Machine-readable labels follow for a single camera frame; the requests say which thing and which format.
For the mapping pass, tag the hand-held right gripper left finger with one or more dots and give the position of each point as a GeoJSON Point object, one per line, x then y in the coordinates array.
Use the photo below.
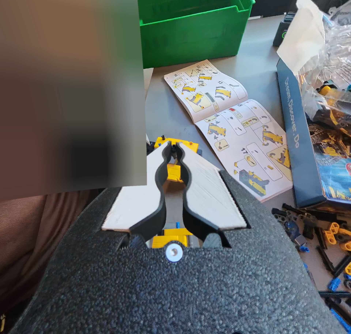
{"type": "Point", "coordinates": [137, 207]}

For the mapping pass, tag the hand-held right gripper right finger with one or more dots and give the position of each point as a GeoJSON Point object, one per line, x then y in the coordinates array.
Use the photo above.
{"type": "Point", "coordinates": [214, 199]}

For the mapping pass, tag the black yellow toy base assembly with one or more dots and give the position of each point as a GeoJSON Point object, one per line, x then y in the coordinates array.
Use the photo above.
{"type": "Point", "coordinates": [174, 172]}

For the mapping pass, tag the grey connector with black pins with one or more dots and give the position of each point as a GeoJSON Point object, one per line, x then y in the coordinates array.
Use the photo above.
{"type": "Point", "coordinates": [173, 150]}

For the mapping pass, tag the grey desk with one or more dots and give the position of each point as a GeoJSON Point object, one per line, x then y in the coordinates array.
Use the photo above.
{"type": "Point", "coordinates": [170, 111]}

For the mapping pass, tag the open instruction booklet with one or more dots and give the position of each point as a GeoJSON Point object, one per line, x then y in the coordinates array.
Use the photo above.
{"type": "Point", "coordinates": [233, 125]}

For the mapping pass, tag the blue cardboard box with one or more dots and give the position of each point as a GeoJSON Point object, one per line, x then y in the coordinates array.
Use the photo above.
{"type": "Point", "coordinates": [296, 147]}

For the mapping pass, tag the pile of small loose bricks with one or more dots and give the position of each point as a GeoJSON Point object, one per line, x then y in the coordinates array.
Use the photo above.
{"type": "Point", "coordinates": [315, 229]}

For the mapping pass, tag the person's brown shirt torso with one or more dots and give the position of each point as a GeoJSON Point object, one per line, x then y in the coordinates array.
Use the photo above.
{"type": "Point", "coordinates": [27, 243]}

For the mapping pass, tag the green plastic bin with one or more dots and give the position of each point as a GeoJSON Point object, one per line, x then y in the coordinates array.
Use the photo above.
{"type": "Point", "coordinates": [192, 34]}

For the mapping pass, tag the clear bag with blue parts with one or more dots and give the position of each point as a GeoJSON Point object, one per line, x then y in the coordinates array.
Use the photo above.
{"type": "Point", "coordinates": [331, 73]}

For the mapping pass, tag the black device with green display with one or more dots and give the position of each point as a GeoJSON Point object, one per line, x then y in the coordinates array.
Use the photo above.
{"type": "Point", "coordinates": [282, 32]}

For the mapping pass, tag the white plastic bag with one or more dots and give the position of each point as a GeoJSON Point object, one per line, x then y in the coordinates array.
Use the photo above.
{"type": "Point", "coordinates": [304, 37]}

